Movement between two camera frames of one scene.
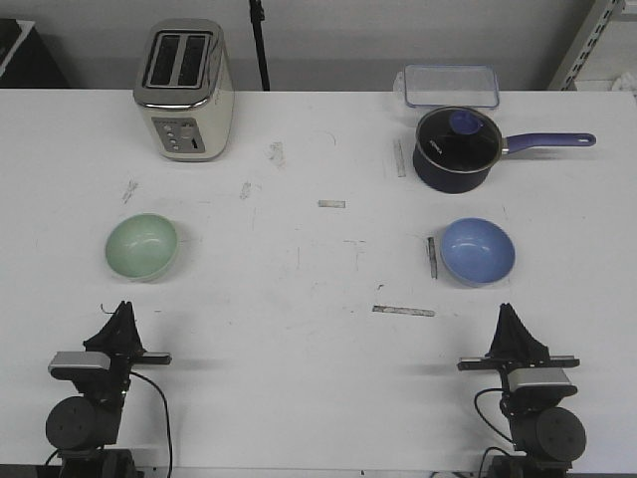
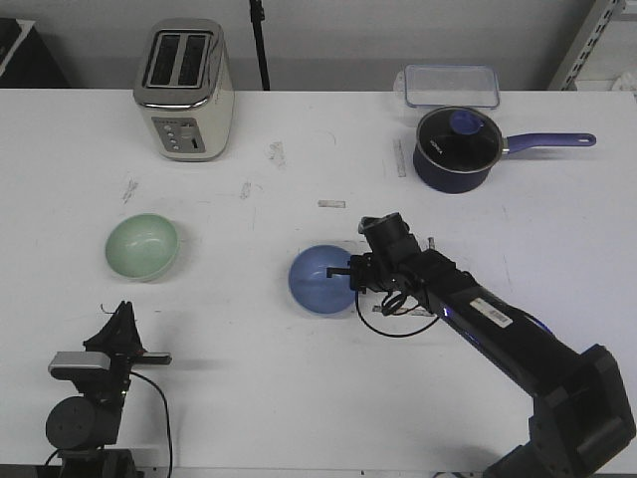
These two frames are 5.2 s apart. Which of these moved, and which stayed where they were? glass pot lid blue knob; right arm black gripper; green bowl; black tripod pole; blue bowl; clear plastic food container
Moved: right arm black gripper; blue bowl
Stayed: clear plastic food container; glass pot lid blue knob; black tripod pole; green bowl
